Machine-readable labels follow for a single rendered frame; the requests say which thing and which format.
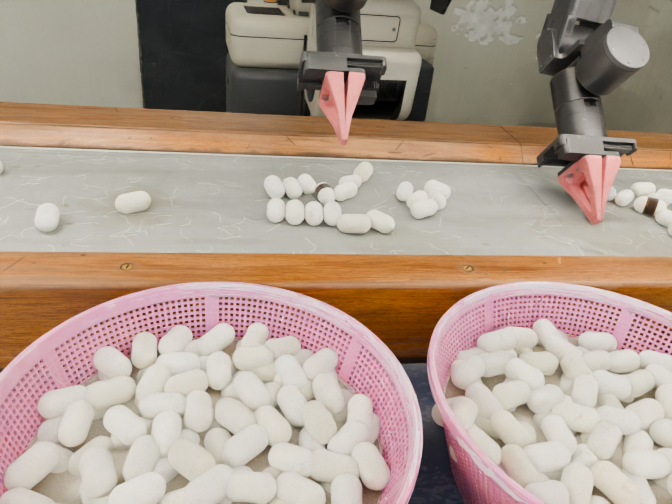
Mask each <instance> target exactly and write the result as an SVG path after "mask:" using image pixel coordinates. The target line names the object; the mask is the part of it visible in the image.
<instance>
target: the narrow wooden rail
mask: <svg viewBox="0 0 672 504"><path fill-rule="evenodd" d="M217 281H218V282H242V283H252V284H260V285H266V286H271V287H277V288H281V289H285V290H289V291H293V292H296V293H300V294H303V295H306V296H309V297H312V298H314V299H317V300H319V301H322V302H324V303H326V304H328V305H331V306H333V307H335V308H337V309H338V310H340V311H342V312H344V313H346V314H347V315H349V316H351V317H352V318H354V319H355V320H357V321H358V322H360V323H361V324H362V325H364V326H365V327H366V328H368V329H369V330H370V331H371V332H372V333H374V334H375V335H376V336H377V337H378V338H379V339H380V340H381V341H382V342H383V343H384V344H385V345H386V346H387V347H388V348H389V349H390V351H391V352H392V353H393V354H394V356H395V357H396V358H397V360H398V361H399V362H400V364H416V363H427V355H428V349H429V344H430V340H431V336H432V334H433V331H434V329H435V327H436V325H437V323H438V322H439V320H440V319H441V317H442V316H443V315H444V314H445V313H446V312H447V311H448V310H449V309H450V308H451V307H452V306H453V305H454V304H456V303H457V302H458V301H460V300H461V299H463V298H465V297H466V296H469V295H471V294H473V293H475V292H477V291H480V290H483V289H486V288H489V287H493V286H497V285H502V284H508V283H517V282H559V283H568V284H575V285H582V286H588V287H593V288H598V289H602V290H606V291H610V292H614V293H618V294H621V295H625V296H628V297H631V298H635V299H638V300H641V301H644V302H646V303H649V304H652V305H655V306H657V307H660V308H662V309H665V310H667V311H669V312H672V257H656V256H531V255H406V254H281V253H156V252H31V251H0V373H1V372H2V371H3V370H4V369H5V368H6V367H7V366H8V365H9V364H10V363H11V362H12V361H13V360H14V359H15V358H16V357H17V356H18V355H19V354H20V353H21V352H22V351H24V350H25V349H26V348H27V347H28V346H29V345H31V344H32V343H33V342H35V341H36V340H37V339H39V338H40V337H41V336H43V335H44V334H46V333H47V332H49V331H50V330H52V329H53V328H55V327H56V326H58V325H60V324H61V323H63V322H65V321H66V320H68V319H70V318H72V317H74V316H76V315H78V314H80V313H82V312H84V311H86V310H88V309H90V308H93V307H95V306H98V305H100V304H102V303H105V302H108V301H110V300H113V299H116V298H119V297H122V296H125V295H128V294H132V293H136V292H139V291H143V290H148V289H152V288H157V287H162V286H168V285H175V284H183V283H193V282H217Z"/></svg>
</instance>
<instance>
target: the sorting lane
mask: <svg viewBox="0 0 672 504"><path fill-rule="evenodd" d="M0 161H1V162H2V163H3V166H4V169H3V172H2V173H1V174H0V251H31V252H156V253H281V254H406V255H531V256H656V257H672V236H671V235H670V234H669V233H668V227H666V226H663V225H660V224H659V223H658V222H657V221H656V217H655V216H650V215H646V214H642V213H640V212H638V211H636V210H635V208H634V202H635V200H636V199H637V198H639V197H635V196H634V199H633V200H632V201H631V202H630V203H629V204H628V205H626V206H619V205H617V204H616V202H615V198H614V199H613V200H611V201H607V203H606V208H605V212H604V217H603V220H602V221H601V222H600V223H598V224H596V225H594V224H591V223H590V221H589V220H588V218H587V217H586V215H585V214H584V212H583V211H582V209H581V208H580V206H579V205H578V204H577V203H576V202H575V200H574V199H573V198H572V197H571V196H570V195H569V194H568V193H567V192H566V191H565V189H564V188H563V187H562V186H561V185H560V184H559V181H558V175H557V173H558V172H559V171H561V170H562V169H563V168H564V167H559V166H541V167H540V168H538V167H537V165H518V164H490V163H462V162H434V161H405V160H377V159H349V158H321V157H292V156H264V155H236V154H208V153H179V152H151V151H123V150H95V149H66V148H38V147H10V146H0ZM362 162H369V163H370V164H371V165H372V167H373V173H372V175H371V176H370V177H369V179H368V180H367V181H366V182H363V183H362V184H361V186H360V187H359V188H357V189H358V191H357V194H356V195H355V196H354V197H352V198H348V199H346V200H344V201H338V200H336V199H335V200H334V202H337V203H338V204H339V205H340V207H341V211H342V215H343V214H365V215H366V214H367V212H369V211H371V210H378V211H380V212H382V213H384V214H387V215H389V216H391V217H392V218H393V220H394V223H395V226H394V229H393V230H392V231H391V232H389V233H381V232H379V231H377V230H375V229H373V228H371V227H370V229H369V230H368V231H367V232H366V233H363V234H358V233H343V232H341V231H340V230H339V229H338V227H337V225H335V226H330V225H328V224H327V223H326V222H325V221H324V215H323V221H322V222H321V223H320V224H319V225H317V226H312V225H309V224H308V223H307V222H306V220H305V217H304V220H303V222H302V223H300V224H298V225H292V224H290V223H288V221H287V220H286V217H284V218H283V220H282V221H280V222H277V223H275V222H272V221H270V220H269V219H268V217H267V204H268V202H269V201H270V200H271V199H273V198H271V197H270V196H269V195H268V193H267V191H266V190H265V188H264V181H265V179H266V178H267V177H268V176H271V175H275V176H277V177H279V178H280V180H281V181H282V183H283V181H284V180H285V179H286V178H288V177H293V178H295V179H296V180H297V179H298V177H299V176H300V175H302V174H308V175H310V176H311V177H312V179H313V180H314V181H315V183H316V185H317V184H318V183H321V182H325V183H327V184H329V185H330V186H331V188H332V189H334V187H335V186H337V185H339V180H340V178H341V177H343V176H348V175H353V172H354V170H355V169H356V168H357V167H358V165H359V164H360V163H362ZM429 180H436V181H438V182H441V183H443V184H446V185H447V186H449V188H450V190H451V194H450V196H449V198H448V199H446V205H445V207H444V208H443V209H440V210H437V211H436V213H435V214H433V215H431V216H427V217H424V218H421V219H417V218H415V217H413V216H412V214H411V211H410V208H409V207H408V206H407V203H406V201H400V200H399V199H398V198H397V195H396V192H397V190H398V187H399V185H400V184H401V183H402V182H410V183H411V184H412V185H413V193H414V192H416V191H419V190H422V191H425V190H424V186H425V184H426V182H428V181H429ZM637 182H651V183H653V184H654V185H655V187H656V191H655V193H656V192H657V191H658V190H660V189H670V190H672V170H660V169H631V168H619V169H618V171H617V174H616V176H615V179H614V181H613V184H612V186H613V187H614V188H615V189H616V195H617V194H618V193H619V192H621V191H622V190H624V189H629V190H630V188H631V186H632V185H633V184H634V183H637ZM136 191H144V192H146V193H148V194H149V196H150V198H151V204H150V206H149V207H148V208H147V209H146V210H143V211H138V212H133V213H129V214H124V213H121V212H119V211H118V210H117V209H116V207H115V201H116V199H117V197H118V196H120V195H121V194H126V193H131V192H136ZM413 193H412V194H413ZM44 203H51V204H54V205H55V206H56V207H57V208H58V209H59V212H60V217H59V223H58V226H57V228H56V229H54V230H53V231H50V232H43V231H41V230H39V229H38V228H37V227H36V225H35V222H34V221H35V216H36V211H37V209H38V207H39V206H40V205H42V204H44Z"/></svg>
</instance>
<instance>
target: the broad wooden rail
mask: <svg viewBox="0 0 672 504"><path fill-rule="evenodd" d="M607 134H608V137H615V138H629V139H635V140H636V143H637V148H638V150H637V151H636V152H634V153H633V154H632V155H630V156H626V153H625V154H624V155H622V156H621V157H620V160H621V164H620V166H619V168H631V169H660V170H672V133H656V132H634V131H613V130H607ZM557 137H558V133H557V128H549V127H528V126H506V125H485V124H464V123H442V122H421V121H400V120H378V119H357V118H352V119H351V125H350V130H349V135H348V140H347V143H346V145H341V144H340V143H339V140H338V138H337V135H336V133H335V130H334V128H333V126H332V124H331V123H330V121H329V120H328V119H327V117H314V116H293V115H271V114H250V113H229V112H208V111H186V110H165V109H144V108H122V107H101V106H80V105H59V104H37V103H16V102H0V146H10V147H38V148H66V149H95V150H123V151H151V152H179V153H208V154H236V155H264V156H292V157H321V158H349V159H377V160H405V161H434V162H462V163H490V164H518V165H537V159H536V157H537V156H538V155H539V154H540V153H541V152H542V151H543V150H544V149H545V148H546V147H548V146H549V145H550V144H551V143H552V142H553V141H554V140H555V139H556V138H557Z"/></svg>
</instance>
